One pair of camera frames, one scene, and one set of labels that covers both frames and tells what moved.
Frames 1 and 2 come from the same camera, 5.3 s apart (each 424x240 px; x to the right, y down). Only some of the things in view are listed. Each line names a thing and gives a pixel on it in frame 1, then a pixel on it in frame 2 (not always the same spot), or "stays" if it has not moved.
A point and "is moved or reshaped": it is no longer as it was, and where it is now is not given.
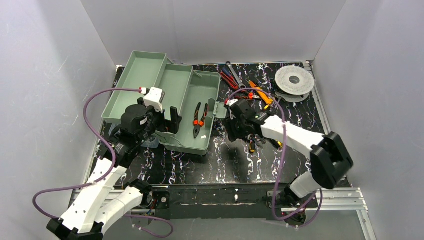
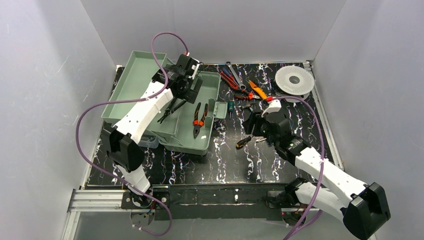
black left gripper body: [164, 122] to [187, 94]
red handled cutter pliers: [250, 96] stays
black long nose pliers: [252, 144] is moved or reshaped
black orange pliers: [198, 124] stays
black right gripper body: [232, 124] to [251, 124]
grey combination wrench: [232, 71] stays
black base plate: [224, 202] stays
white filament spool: [293, 84] stays
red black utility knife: [230, 80] stays
